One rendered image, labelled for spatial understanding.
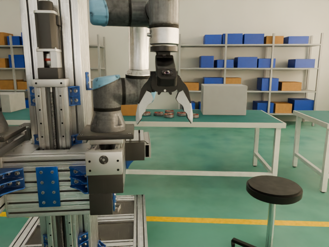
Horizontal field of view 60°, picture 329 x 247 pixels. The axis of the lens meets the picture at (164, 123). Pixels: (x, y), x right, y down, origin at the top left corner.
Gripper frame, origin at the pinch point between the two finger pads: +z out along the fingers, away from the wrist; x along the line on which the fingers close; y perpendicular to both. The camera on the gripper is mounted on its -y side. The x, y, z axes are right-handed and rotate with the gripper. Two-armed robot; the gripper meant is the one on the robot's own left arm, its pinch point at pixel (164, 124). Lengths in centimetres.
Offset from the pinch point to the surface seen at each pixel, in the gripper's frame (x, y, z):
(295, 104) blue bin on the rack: -342, 527, 66
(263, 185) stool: -72, 92, 59
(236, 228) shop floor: -72, 133, 115
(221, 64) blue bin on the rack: -176, 552, -21
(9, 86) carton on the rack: 307, 629, 30
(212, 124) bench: -68, 205, 43
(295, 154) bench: -196, 266, 96
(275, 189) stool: -76, 84, 59
